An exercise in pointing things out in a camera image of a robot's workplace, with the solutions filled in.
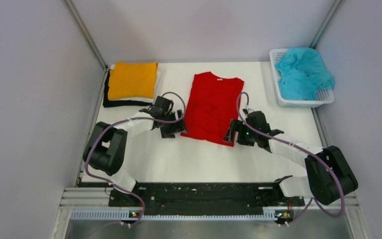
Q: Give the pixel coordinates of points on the black folded t-shirt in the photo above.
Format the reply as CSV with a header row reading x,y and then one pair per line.
x,y
135,101

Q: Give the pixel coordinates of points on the right aluminium corner post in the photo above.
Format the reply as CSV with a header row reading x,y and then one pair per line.
x,y
337,4

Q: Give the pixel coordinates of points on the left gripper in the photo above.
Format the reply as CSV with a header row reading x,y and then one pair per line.
x,y
176,127

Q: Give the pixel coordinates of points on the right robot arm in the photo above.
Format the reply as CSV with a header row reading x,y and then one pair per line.
x,y
328,174

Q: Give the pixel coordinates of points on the left aluminium corner post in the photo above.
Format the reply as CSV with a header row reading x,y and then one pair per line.
x,y
69,4

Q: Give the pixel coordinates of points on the orange folded t-shirt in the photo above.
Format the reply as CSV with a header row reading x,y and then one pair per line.
x,y
131,80

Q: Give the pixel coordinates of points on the red t-shirt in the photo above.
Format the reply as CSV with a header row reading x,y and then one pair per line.
x,y
211,107

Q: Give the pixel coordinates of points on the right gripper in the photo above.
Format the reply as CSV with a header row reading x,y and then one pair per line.
x,y
237,125

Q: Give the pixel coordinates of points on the white plastic basket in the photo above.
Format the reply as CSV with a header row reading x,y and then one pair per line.
x,y
323,96

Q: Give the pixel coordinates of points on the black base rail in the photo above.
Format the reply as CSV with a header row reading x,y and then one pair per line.
x,y
204,199

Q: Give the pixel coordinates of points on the teal t-shirt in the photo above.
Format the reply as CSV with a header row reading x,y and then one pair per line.
x,y
303,74

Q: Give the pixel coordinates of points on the aluminium corner post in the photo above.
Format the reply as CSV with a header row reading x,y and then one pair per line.
x,y
69,4
337,4

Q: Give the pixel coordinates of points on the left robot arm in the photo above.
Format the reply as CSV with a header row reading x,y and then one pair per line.
x,y
105,150

